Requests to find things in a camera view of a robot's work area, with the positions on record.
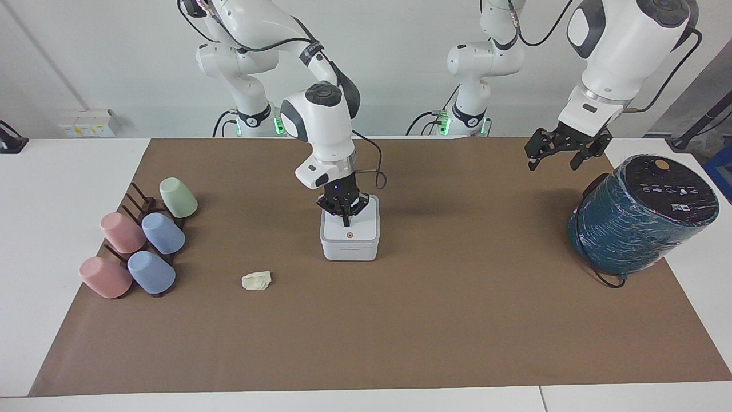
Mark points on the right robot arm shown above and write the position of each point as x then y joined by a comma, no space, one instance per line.
320,123

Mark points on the black stand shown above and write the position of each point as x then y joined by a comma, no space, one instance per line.
700,123
8,140

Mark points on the teal wrapped cylinder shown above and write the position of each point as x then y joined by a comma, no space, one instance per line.
635,220

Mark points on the white wall socket box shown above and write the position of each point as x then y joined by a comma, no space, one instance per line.
86,124

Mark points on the crumpled paper ball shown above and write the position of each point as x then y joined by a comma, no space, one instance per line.
257,281

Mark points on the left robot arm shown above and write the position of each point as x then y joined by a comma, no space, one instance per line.
615,51

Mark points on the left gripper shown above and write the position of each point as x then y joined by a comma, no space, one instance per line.
579,138

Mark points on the dark brown cup rack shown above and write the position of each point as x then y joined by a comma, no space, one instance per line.
144,202

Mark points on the blue cup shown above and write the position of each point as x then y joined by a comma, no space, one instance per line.
151,273
163,233

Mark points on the white square trash can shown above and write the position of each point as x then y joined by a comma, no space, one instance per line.
350,240

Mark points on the green cup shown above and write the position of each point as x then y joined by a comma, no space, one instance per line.
178,198

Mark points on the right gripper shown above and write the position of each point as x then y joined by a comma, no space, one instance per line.
342,184

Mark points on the pink cup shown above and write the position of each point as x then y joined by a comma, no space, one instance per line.
105,277
122,232

